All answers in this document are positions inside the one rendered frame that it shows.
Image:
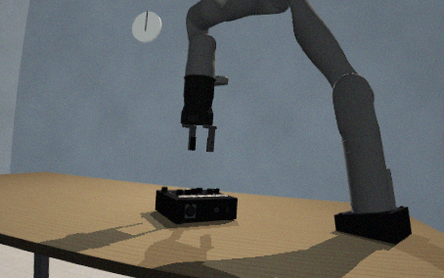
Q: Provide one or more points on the black lighting desk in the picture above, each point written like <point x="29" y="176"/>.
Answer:
<point x="195" y="205"/>

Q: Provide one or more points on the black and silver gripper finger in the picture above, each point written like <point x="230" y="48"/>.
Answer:
<point x="192" y="136"/>
<point x="211" y="135"/>

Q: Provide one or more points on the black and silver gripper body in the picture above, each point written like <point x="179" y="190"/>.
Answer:
<point x="200" y="80"/>

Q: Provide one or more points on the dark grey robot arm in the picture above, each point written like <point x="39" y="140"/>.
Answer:
<point x="369" y="181"/>

